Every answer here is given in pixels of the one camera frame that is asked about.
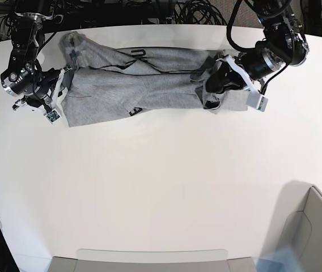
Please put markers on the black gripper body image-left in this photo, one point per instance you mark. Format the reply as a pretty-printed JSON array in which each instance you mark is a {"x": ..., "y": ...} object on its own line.
[{"x": 37, "y": 88}]

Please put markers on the grey box at bottom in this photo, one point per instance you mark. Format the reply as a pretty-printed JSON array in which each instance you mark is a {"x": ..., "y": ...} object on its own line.
[{"x": 107, "y": 260}]

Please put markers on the grey box at right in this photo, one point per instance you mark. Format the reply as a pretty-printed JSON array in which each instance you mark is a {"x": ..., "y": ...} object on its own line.
[{"x": 301, "y": 239}]

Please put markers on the black robot arm image-left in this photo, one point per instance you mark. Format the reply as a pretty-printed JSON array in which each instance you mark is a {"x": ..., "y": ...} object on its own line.
[{"x": 28, "y": 39}]

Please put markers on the blue translucent object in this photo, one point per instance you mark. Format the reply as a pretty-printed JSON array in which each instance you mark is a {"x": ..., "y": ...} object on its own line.
[{"x": 282, "y": 260}]

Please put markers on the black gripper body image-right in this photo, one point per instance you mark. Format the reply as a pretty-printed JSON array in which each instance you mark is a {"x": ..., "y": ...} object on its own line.
[{"x": 259, "y": 65}]

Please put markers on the grey box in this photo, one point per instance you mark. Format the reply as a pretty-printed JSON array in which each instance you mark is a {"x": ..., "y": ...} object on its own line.
[
  {"x": 107, "y": 260},
  {"x": 301, "y": 239}
]

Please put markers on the grey T-shirt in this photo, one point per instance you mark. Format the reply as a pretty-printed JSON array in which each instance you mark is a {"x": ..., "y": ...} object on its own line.
[{"x": 111, "y": 84}]

